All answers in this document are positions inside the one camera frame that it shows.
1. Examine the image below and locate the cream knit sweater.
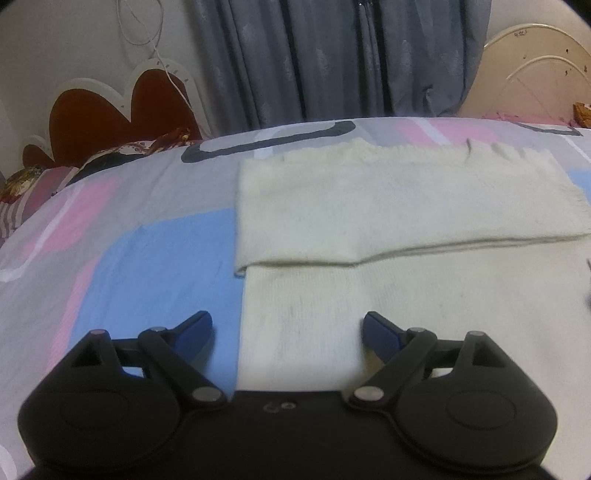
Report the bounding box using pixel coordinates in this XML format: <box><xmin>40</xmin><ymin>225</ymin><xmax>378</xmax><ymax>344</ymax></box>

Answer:
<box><xmin>235</xmin><ymin>140</ymin><xmax>590</xmax><ymax>479</ymax></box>

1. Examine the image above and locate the patterned pink blue bedsheet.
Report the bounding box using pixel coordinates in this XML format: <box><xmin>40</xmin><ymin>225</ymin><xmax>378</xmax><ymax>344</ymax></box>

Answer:
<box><xmin>1</xmin><ymin>118</ymin><xmax>590</xmax><ymax>479</ymax></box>

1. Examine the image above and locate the white hanging cable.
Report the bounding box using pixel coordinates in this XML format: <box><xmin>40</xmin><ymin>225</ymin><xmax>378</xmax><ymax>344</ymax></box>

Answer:
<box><xmin>115</xmin><ymin>0</ymin><xmax>198</xmax><ymax>114</ymax></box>

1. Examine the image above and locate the dark floral pillow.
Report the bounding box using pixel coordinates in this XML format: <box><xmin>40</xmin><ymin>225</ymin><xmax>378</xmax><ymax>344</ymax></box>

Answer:
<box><xmin>68</xmin><ymin>128</ymin><xmax>201</xmax><ymax>185</ymax></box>

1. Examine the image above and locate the orange box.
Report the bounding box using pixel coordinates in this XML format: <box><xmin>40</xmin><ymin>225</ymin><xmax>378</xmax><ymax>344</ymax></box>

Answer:
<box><xmin>573</xmin><ymin>102</ymin><xmax>591</xmax><ymax>129</ymax></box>

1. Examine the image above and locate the striped pink pillow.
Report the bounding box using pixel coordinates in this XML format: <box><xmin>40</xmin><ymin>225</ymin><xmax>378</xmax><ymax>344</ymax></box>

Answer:
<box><xmin>1</xmin><ymin>167</ymin><xmax>79</xmax><ymax>244</ymax></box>

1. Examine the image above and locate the beige arched headboard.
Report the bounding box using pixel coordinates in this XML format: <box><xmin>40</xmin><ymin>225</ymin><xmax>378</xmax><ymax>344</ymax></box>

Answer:
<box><xmin>458</xmin><ymin>23</ymin><xmax>590</xmax><ymax>124</ymax></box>

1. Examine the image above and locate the blue-grey curtain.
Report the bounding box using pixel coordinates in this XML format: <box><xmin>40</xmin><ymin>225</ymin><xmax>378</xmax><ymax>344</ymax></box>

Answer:
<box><xmin>188</xmin><ymin>1</ymin><xmax>491</xmax><ymax>135</ymax></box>

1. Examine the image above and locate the red white scalloped headboard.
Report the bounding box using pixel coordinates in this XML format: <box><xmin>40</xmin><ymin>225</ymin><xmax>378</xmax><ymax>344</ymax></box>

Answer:
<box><xmin>21</xmin><ymin>58</ymin><xmax>212</xmax><ymax>168</ymax></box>

